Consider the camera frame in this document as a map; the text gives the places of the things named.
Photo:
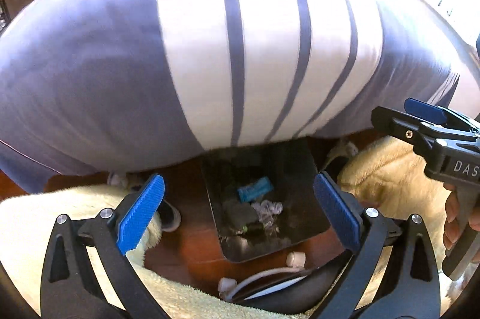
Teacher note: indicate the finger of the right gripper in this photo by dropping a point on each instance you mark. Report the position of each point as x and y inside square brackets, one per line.
[426, 138]
[441, 116]

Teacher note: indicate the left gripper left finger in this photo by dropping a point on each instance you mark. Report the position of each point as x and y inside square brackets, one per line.
[69, 286]

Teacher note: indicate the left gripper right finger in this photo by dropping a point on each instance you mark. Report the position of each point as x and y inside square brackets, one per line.
[410, 284]

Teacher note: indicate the blue wet wipes packet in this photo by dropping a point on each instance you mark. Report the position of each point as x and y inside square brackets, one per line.
[254, 190]

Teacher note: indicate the right hand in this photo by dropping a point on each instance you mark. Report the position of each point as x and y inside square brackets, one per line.
[452, 231]

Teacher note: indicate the grey right slipper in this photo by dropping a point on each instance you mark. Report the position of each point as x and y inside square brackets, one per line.
[343, 148]

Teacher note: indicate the yellow fluffy left trouser leg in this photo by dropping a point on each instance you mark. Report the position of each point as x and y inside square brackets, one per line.
[26, 225]

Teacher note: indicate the blue white striped duvet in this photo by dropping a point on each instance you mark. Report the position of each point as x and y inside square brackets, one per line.
[132, 85]

